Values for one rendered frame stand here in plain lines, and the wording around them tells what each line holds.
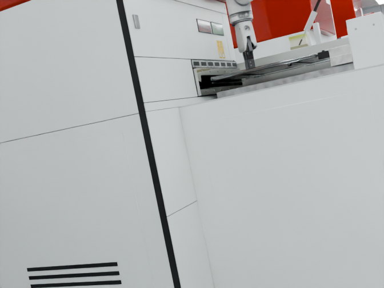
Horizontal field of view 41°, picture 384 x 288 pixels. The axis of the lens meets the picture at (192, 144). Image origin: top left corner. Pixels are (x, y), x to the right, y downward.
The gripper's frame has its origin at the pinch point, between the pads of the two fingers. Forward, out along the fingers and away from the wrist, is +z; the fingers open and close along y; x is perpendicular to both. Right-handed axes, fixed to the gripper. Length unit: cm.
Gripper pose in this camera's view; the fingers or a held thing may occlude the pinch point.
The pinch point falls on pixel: (250, 65)
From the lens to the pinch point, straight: 189.5
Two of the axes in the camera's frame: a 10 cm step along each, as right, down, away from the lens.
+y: -1.3, -0.2, 9.9
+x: -9.7, 2.0, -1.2
